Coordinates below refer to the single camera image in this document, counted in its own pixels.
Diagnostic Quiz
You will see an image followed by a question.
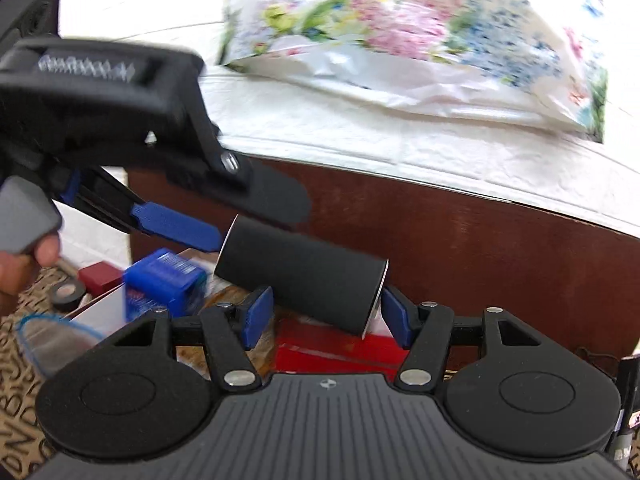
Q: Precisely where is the black cylinder roll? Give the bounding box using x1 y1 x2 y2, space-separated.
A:
214 214 390 337

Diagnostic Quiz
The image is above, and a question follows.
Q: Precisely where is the lettered brown mat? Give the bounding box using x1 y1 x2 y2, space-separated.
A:
0 264 640 480

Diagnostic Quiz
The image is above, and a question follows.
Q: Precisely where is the blue rimmed clear pouch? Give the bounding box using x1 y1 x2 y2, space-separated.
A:
16 314 103 378

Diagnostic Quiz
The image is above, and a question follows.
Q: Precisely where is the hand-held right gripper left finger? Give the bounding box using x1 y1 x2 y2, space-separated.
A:
100 286 275 392

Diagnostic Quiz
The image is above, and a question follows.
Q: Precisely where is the black cable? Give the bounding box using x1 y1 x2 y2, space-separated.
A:
575 345 621 376

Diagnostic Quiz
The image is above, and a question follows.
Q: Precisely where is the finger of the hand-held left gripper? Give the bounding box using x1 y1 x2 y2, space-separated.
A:
215 151 312 227
62 166 224 254

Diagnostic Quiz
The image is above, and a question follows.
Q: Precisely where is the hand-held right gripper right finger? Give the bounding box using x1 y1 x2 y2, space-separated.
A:
381 287 543 392

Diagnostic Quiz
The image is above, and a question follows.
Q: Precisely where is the blue gum box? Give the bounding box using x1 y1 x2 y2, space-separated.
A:
123 247 207 322

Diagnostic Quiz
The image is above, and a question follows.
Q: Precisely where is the dark brown wooden board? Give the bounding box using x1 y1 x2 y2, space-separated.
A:
126 156 640 383

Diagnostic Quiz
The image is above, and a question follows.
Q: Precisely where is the brown cardboard box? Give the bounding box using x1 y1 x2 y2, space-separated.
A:
67 247 281 376

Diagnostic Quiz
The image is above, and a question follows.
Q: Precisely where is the small red box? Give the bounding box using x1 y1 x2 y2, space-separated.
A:
78 261 124 294

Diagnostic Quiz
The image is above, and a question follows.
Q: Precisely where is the floral plastic bag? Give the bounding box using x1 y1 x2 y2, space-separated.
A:
219 0 610 143

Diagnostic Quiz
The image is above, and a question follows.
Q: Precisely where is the person's left hand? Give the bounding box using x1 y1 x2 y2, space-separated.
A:
0 236 62 317

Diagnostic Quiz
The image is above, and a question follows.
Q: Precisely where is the black tape roll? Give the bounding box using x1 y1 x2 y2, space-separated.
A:
51 279 88 312

